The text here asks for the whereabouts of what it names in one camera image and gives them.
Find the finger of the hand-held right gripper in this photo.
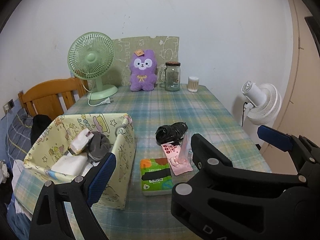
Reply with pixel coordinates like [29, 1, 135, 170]
[258, 125, 320, 184]
[171, 133, 308, 218]

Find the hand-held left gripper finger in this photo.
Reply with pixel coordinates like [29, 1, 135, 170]
[29, 152, 117, 240]

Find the grey cloth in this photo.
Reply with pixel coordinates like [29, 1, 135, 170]
[86, 132, 112, 161]

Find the yellow cartoon print storage box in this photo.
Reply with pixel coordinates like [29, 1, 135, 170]
[24, 113, 137, 210]

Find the pink packet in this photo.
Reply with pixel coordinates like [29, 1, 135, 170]
[160, 141, 193, 176]

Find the white printed cloth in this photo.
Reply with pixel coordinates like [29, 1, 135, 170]
[69, 129, 95, 155]

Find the black plastic bag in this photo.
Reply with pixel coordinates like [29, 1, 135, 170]
[155, 122, 188, 145]

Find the green tissue pack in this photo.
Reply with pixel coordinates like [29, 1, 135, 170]
[140, 158, 173, 197]

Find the white standing fan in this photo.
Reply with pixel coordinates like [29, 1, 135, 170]
[241, 81, 278, 124]

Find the beige door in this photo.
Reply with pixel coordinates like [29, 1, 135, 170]
[271, 0, 320, 150]

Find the cotton swab container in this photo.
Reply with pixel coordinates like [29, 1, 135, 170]
[187, 76, 200, 92]

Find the black clothing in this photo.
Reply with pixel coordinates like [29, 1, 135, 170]
[31, 114, 54, 143]

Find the glass jar mug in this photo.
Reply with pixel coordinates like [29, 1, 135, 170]
[158, 62, 181, 92]

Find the grey plaid pillow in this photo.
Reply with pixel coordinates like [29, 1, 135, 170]
[5, 109, 34, 163]

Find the blue bed sheet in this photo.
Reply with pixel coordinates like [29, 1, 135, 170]
[6, 200, 32, 240]

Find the crumpled white cloth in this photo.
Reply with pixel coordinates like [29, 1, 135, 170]
[0, 161, 9, 180]

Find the wooden bed headboard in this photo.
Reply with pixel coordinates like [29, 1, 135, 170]
[18, 77, 90, 118]

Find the purple plush toy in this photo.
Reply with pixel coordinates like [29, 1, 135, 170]
[129, 49, 158, 92]

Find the green desk fan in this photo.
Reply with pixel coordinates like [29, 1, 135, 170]
[68, 32, 118, 101]

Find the green patterned board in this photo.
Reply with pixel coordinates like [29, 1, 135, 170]
[111, 35, 180, 87]

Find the black fan cable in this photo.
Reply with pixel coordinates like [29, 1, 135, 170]
[241, 101, 250, 128]

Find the white fan power cable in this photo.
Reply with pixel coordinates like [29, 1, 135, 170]
[87, 97, 113, 107]

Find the white charging cable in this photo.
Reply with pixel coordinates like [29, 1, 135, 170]
[4, 110, 13, 155]

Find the wall socket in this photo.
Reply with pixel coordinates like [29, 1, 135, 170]
[2, 99, 15, 112]

